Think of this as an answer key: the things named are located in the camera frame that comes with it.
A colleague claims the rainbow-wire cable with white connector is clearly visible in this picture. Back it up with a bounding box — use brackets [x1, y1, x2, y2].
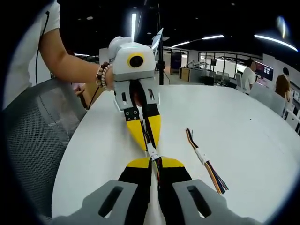
[200, 153, 229, 195]

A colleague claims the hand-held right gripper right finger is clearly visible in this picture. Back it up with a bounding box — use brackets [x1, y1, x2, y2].
[158, 157, 261, 225]

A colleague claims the brown-wire cable with white connector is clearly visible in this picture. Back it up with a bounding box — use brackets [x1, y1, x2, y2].
[185, 127, 205, 158]

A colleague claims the thin black cable on shirt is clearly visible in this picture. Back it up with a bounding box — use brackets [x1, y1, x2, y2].
[35, 10, 51, 85]

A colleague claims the brown bead bracelet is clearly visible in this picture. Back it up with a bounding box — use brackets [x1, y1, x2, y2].
[95, 61, 113, 91]

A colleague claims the wooden cabinet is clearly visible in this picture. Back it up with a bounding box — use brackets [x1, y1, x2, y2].
[179, 67, 191, 82]

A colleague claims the person's left hand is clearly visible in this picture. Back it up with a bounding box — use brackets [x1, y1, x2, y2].
[105, 68, 116, 91]

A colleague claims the dark standing banner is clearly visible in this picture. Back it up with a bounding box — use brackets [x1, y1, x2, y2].
[170, 51, 182, 75]

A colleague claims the black tripod stand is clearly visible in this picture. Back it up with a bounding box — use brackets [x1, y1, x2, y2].
[156, 0, 165, 85]

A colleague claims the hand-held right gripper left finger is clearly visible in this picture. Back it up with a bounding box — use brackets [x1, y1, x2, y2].
[50, 156, 153, 225]

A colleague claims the white tilted panel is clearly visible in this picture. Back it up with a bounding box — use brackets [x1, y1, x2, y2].
[151, 27, 164, 51]

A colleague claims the black-wire cable with JST connector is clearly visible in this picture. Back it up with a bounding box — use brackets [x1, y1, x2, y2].
[140, 116, 160, 160]

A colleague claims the brown cardboard box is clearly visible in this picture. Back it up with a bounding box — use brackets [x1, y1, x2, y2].
[79, 82, 105, 110]

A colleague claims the dark wall monitor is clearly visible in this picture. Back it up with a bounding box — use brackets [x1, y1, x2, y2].
[255, 61, 274, 81]

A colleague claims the grey mesh office chair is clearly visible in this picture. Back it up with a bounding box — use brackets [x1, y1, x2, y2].
[3, 78, 88, 219]

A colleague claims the coloured-wire cable with JST connector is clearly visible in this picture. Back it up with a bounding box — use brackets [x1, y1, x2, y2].
[151, 153, 164, 189]

